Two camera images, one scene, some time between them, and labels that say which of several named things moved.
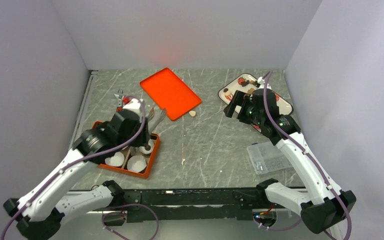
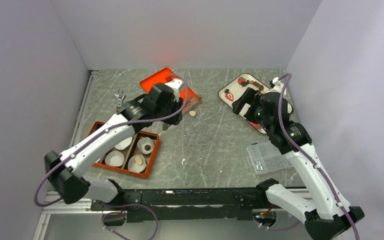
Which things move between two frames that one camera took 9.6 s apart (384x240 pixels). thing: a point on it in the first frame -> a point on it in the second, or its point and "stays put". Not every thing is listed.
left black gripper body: x=142 y=141 -> x=172 y=107
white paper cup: x=117 y=160 stays put
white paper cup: x=143 y=149 stays put
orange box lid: x=168 y=90 stays put
